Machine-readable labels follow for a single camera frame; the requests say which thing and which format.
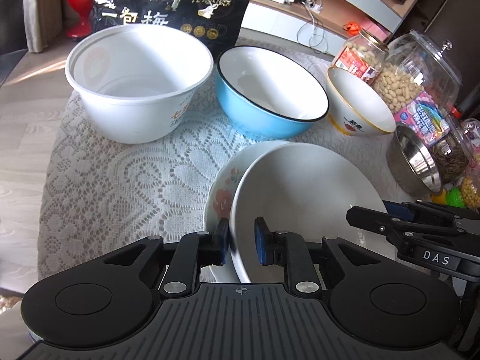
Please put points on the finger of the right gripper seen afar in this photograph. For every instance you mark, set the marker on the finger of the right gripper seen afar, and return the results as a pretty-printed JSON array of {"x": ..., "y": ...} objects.
[{"x": 375, "y": 223}]

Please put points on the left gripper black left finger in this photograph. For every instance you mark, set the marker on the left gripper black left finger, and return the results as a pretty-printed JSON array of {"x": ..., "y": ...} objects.
[{"x": 193, "y": 252}]

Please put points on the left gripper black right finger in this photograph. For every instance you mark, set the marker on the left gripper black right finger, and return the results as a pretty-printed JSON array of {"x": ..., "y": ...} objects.
[{"x": 289, "y": 251}]

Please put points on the floral white plate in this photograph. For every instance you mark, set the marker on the floral white plate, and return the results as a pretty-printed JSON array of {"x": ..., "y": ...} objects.
[{"x": 222, "y": 191}]

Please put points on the plain white deep plate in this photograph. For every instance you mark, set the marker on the plain white deep plate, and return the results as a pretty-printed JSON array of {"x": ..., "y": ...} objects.
[{"x": 305, "y": 189}]

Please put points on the white bowl yellow rim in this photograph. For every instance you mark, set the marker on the white bowl yellow rim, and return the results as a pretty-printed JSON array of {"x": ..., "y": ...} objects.
[{"x": 354, "y": 107}]

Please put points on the blue enamel bowl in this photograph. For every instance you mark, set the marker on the blue enamel bowl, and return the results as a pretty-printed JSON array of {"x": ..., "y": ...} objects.
[{"x": 267, "y": 95}]

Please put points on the large white plastic bowl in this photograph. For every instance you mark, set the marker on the large white plastic bowl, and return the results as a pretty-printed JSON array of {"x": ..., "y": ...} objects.
[{"x": 136, "y": 81}]

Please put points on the green candy dispenser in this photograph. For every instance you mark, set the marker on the green candy dispenser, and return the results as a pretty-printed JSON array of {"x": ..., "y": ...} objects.
[{"x": 465, "y": 196}]

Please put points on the stainless steel bowl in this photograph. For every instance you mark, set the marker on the stainless steel bowl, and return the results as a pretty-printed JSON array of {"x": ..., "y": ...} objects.
[{"x": 411, "y": 163}]

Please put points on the sunflower seed jar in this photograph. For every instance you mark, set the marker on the sunflower seed jar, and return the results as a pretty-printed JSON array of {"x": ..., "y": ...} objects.
[{"x": 451, "y": 152}]

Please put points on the pink marshmallow bag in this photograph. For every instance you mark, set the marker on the pink marshmallow bag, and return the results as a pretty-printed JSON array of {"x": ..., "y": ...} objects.
[{"x": 424, "y": 118}]

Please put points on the white lace tablecloth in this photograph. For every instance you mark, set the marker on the white lace tablecloth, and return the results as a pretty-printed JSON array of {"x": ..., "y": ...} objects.
[{"x": 100, "y": 195}]

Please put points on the pink clear plastic bag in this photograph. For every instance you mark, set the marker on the pink clear plastic bag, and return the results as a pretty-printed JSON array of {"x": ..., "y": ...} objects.
[{"x": 469, "y": 136}]

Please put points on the large clear peanut jar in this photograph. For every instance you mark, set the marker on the large clear peanut jar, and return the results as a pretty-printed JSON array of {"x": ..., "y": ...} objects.
[{"x": 414, "y": 65}]

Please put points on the small peanut jar red label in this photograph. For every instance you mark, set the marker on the small peanut jar red label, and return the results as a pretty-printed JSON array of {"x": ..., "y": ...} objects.
[{"x": 363, "y": 56}]

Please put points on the orange small toy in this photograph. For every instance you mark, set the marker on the orange small toy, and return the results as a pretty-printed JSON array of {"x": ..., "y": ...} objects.
[{"x": 352, "y": 28}]

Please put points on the black snack bag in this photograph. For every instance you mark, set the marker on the black snack bag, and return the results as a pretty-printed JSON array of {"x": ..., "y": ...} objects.
[{"x": 216, "y": 23}]

